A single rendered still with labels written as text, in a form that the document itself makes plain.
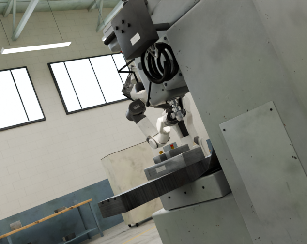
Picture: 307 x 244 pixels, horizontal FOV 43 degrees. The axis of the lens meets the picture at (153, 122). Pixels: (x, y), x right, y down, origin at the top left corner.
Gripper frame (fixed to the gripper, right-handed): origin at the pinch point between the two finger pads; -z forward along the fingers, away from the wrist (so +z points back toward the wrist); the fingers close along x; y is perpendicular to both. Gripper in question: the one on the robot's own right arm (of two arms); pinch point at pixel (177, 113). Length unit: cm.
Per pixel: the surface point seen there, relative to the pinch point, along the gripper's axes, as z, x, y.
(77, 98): 823, 61, -222
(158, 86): -7.4, -7.8, -17.0
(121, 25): -39, -24, -44
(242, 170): -55, -4, 39
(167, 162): -9.9, -19.9, 23.9
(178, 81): -24.6, -2.5, -12.8
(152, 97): -0.1, -10.7, -13.6
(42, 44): 600, 2, -304
